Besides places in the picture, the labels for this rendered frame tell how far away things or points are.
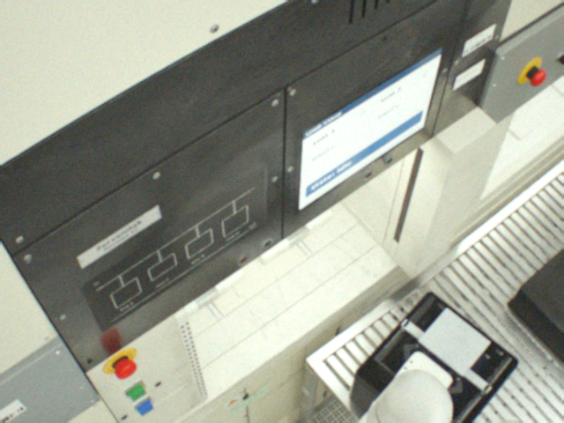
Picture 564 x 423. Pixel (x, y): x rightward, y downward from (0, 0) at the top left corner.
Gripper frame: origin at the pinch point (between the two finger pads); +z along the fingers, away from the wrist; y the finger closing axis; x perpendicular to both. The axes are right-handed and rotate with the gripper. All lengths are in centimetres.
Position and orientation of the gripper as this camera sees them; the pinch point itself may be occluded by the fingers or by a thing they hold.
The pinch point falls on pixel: (449, 349)
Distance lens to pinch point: 166.3
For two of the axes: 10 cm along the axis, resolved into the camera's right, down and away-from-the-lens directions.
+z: 6.8, -6.3, 3.8
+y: 7.4, 5.8, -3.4
